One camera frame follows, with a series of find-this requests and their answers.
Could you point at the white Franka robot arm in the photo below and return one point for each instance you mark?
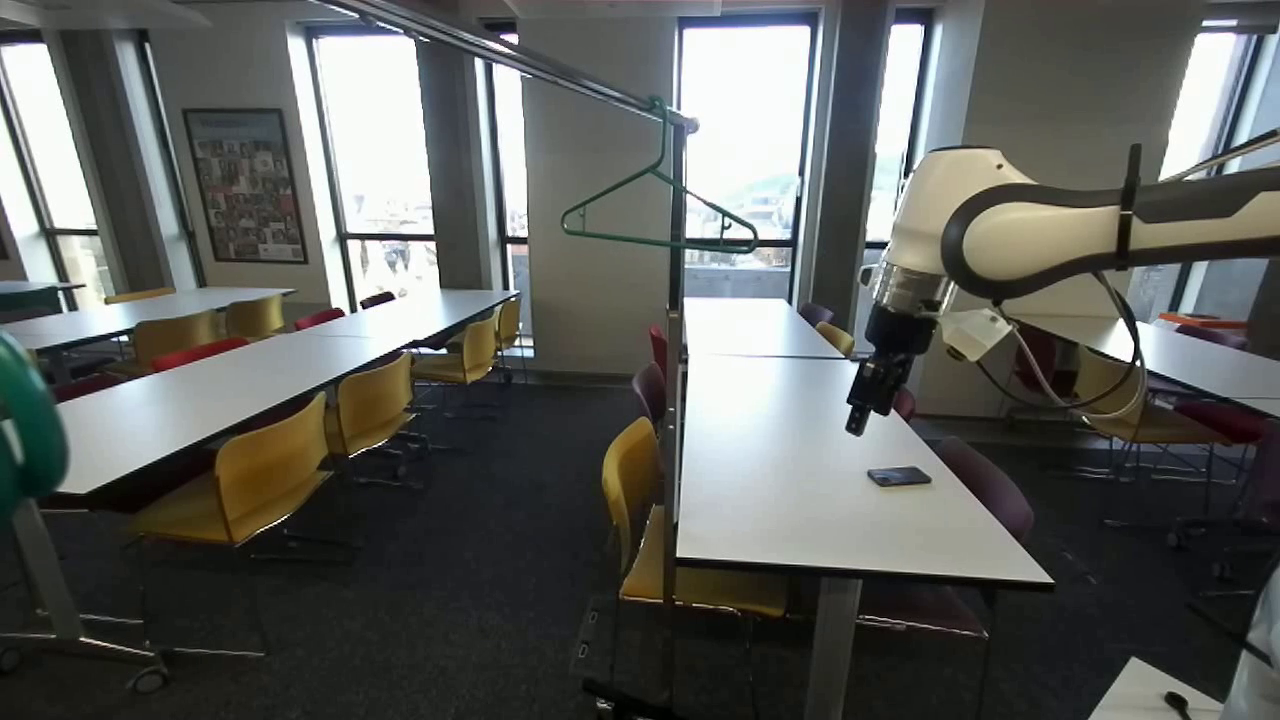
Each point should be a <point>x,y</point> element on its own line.
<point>1014,226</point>

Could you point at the yellow chair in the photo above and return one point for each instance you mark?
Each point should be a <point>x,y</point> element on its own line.
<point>263,474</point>
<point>143,294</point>
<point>374,402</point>
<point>630,474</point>
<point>1160,425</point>
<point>510,323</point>
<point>257,317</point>
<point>178,332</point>
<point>472,351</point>
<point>837,336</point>

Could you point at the red chair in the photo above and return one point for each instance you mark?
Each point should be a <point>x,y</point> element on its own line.
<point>1207,323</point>
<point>663,351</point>
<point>201,353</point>
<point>1226,422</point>
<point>320,317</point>

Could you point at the green cloth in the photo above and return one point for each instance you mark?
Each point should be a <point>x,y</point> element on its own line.
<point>27,425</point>

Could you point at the dark smartphone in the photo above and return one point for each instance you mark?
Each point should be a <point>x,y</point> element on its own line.
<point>898,477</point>

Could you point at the framed wall poster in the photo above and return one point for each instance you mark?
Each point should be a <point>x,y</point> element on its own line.
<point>245,184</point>

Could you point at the small black object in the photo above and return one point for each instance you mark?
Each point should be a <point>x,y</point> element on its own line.
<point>1176,707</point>

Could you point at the green clothing hanger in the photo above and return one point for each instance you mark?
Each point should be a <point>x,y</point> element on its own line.
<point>663,145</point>

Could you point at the grey wheeled metal stand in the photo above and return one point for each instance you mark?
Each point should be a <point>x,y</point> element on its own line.
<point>53,572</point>

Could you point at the metal clothing rack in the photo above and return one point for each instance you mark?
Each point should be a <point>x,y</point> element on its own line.
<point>587,82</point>

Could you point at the white table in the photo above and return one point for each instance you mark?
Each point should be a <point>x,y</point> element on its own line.
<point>240,381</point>
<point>1203,362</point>
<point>754,325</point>
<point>32,291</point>
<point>120,317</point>

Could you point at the white robot platform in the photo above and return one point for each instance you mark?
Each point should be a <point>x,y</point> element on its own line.
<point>1132,694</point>

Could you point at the purple chair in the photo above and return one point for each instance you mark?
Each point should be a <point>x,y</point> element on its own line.
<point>815,315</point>
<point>650,394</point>
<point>984,486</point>

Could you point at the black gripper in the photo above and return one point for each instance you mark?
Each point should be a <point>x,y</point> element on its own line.
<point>898,351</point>

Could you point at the tall glass window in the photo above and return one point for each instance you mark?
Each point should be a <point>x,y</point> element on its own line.
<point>46,163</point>
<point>510,174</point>
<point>382,133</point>
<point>1203,106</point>
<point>898,121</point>
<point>747,121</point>

